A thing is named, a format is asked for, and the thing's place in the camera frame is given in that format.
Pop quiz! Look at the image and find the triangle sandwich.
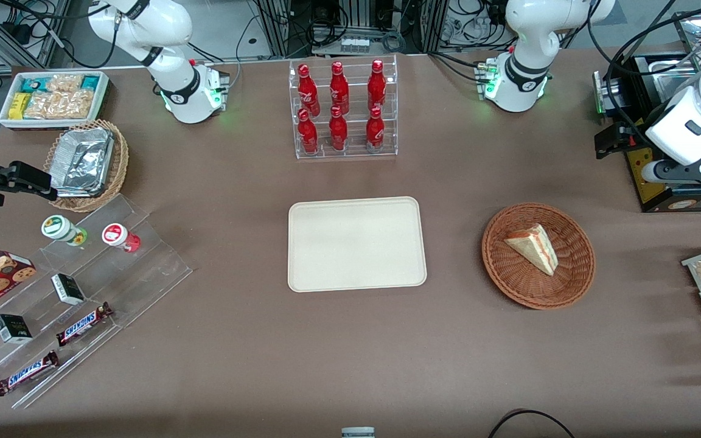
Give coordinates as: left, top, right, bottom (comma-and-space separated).
504, 223, 559, 277

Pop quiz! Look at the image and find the oval light wicker basket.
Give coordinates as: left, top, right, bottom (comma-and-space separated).
44, 119, 130, 213

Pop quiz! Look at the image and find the round brown wicker basket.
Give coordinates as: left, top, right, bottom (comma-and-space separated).
481, 202, 596, 310

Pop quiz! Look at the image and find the cream plastic tray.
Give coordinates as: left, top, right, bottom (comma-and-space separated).
288, 196, 428, 293

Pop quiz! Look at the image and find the green lid yogurt cup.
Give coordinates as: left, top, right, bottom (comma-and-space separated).
41, 215, 89, 247

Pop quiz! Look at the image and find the white plastic snack bin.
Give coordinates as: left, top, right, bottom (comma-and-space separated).
0, 71, 110, 131

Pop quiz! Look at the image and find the silver foil pouch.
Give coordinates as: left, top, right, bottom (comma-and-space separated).
52, 127, 114, 198

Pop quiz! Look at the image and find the yellow snack packet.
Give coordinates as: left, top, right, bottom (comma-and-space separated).
8, 92, 30, 121

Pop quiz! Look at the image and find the clear bag of crackers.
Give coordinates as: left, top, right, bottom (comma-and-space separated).
24, 92, 60, 120
55, 89, 95, 120
46, 74, 84, 94

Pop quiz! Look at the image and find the stainless steel pan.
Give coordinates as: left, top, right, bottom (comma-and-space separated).
633, 51, 701, 105

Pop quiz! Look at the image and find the small black carton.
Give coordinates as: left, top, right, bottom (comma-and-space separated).
51, 273, 86, 306
0, 313, 33, 345

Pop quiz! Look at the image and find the red lid yogurt cup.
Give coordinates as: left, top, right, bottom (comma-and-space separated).
102, 223, 142, 254

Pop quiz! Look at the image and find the Snickers chocolate bar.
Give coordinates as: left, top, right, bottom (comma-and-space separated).
0, 350, 60, 397
56, 302, 114, 347

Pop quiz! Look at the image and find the clear acrylic stepped stand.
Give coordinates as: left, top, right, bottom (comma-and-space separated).
0, 194, 194, 410

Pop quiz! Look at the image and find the red cola bottle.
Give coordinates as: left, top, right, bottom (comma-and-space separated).
367, 59, 388, 112
298, 63, 321, 117
297, 108, 319, 155
328, 106, 349, 151
329, 61, 351, 116
365, 106, 386, 153

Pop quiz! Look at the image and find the clear acrylic bottle rack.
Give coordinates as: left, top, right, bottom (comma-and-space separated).
289, 54, 399, 160

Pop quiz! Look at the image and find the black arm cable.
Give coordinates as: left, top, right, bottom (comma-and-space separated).
587, 0, 701, 131

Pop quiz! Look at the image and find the black loop cable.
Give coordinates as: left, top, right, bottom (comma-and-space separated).
487, 409, 577, 438

